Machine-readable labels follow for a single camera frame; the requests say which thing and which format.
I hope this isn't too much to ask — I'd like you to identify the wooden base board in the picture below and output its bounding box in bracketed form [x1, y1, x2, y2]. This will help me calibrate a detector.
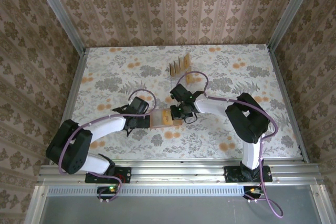
[150, 108, 184, 130]

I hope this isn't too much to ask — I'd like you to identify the wooden slotted rack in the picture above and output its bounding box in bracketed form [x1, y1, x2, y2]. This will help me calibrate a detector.
[165, 66, 202, 88]

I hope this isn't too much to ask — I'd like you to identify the small green-lit circuit board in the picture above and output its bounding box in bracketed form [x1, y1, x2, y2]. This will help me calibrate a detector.
[97, 186, 119, 200]

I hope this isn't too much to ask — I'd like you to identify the grey metal panel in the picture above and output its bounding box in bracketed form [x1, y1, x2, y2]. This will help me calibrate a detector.
[39, 185, 325, 224]

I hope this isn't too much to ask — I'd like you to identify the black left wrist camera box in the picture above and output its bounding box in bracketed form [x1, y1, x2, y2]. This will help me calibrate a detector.
[112, 95, 150, 114]

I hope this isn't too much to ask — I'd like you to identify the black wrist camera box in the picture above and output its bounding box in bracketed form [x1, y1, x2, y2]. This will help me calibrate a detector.
[169, 83, 194, 103]
[112, 95, 150, 114]

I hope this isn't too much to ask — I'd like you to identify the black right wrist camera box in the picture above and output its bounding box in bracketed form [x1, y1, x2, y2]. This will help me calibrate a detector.
[169, 83, 194, 103]

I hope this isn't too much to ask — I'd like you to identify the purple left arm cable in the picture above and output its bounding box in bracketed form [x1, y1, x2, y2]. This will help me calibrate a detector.
[58, 89, 158, 204]

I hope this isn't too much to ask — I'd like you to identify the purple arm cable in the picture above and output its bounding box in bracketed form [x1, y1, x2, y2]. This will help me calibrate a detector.
[177, 70, 285, 219]
[58, 89, 158, 204]

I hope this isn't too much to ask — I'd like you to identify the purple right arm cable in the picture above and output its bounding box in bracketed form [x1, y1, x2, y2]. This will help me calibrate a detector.
[177, 70, 285, 219]

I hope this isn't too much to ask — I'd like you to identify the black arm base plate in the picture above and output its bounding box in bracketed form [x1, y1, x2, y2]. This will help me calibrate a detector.
[85, 166, 132, 184]
[224, 165, 273, 183]

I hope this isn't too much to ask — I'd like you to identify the long aluminium base rail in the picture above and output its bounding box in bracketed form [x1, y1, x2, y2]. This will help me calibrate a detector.
[36, 162, 326, 186]

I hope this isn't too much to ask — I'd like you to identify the aluminium table side rail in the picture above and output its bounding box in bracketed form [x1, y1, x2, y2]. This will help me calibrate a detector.
[267, 45, 310, 164]
[49, 47, 89, 166]

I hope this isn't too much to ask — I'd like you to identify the grey slotted cable duct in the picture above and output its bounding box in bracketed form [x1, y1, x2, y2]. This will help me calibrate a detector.
[47, 186, 246, 198]

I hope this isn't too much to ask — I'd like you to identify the aluminium corner post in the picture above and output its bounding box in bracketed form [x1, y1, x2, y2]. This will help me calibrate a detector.
[267, 0, 320, 51]
[29, 0, 87, 54]

